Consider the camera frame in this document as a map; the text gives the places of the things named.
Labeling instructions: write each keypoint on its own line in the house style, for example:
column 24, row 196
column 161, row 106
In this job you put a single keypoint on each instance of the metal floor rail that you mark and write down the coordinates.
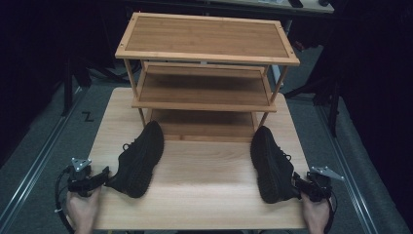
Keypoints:
column 347, row 169
column 35, row 162

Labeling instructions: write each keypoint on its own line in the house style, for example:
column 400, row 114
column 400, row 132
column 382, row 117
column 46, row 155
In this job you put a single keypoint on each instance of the three-tier wooden shoe rack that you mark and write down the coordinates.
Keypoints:
column 207, row 40

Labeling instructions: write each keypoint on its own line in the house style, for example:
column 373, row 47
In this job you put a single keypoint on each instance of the black knit shoe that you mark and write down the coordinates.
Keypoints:
column 139, row 162
column 271, row 165

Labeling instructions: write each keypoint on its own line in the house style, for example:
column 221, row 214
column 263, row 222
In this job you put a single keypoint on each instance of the black device on table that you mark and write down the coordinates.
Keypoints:
column 295, row 3
column 323, row 2

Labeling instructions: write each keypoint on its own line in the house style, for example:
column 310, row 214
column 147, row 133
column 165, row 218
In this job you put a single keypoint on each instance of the black metal stand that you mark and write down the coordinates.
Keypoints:
column 67, row 87
column 333, row 107

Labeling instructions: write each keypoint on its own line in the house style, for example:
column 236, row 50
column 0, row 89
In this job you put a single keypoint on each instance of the person's right hand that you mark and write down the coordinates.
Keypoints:
column 316, row 214

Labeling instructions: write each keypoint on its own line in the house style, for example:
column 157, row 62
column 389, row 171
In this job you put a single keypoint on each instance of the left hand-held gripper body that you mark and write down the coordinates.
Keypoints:
column 79, row 183

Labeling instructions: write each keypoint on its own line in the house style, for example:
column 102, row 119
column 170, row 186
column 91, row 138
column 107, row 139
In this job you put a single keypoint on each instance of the person's left hand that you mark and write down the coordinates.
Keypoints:
column 82, row 211

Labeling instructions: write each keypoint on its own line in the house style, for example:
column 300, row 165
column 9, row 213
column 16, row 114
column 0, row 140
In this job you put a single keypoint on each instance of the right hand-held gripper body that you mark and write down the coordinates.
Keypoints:
column 319, row 188

